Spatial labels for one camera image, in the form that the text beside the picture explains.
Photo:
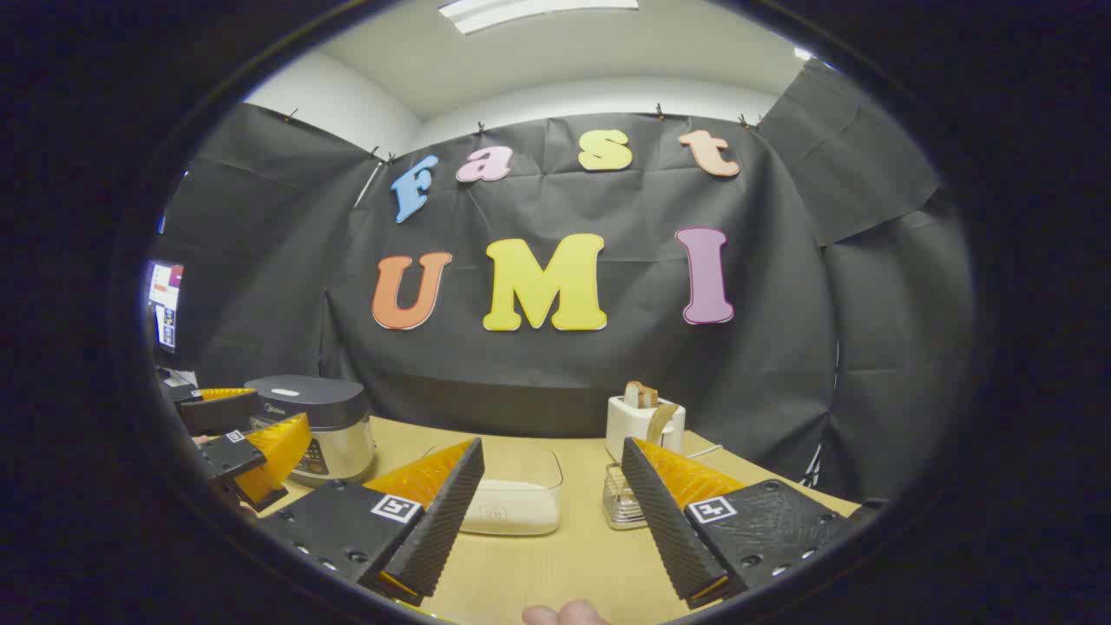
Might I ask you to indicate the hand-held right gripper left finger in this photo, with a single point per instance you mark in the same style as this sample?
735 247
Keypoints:
447 512

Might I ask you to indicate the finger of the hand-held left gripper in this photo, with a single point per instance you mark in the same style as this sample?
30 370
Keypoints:
233 456
217 415

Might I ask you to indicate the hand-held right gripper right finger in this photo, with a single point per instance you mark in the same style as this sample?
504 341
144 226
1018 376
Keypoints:
660 512

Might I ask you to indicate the wooden spoon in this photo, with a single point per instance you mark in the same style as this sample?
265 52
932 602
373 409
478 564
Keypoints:
660 424

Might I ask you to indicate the silver black rice cooker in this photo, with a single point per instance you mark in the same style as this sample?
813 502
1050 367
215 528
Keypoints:
321 404

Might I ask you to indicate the white toaster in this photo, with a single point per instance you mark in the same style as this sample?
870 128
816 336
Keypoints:
627 430

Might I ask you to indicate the clear glass container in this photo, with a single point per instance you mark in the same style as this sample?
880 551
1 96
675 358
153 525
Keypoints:
529 469

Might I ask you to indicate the toast bread slice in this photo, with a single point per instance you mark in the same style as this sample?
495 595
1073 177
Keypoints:
640 395

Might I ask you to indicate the computer monitor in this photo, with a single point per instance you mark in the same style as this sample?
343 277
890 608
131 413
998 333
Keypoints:
165 299

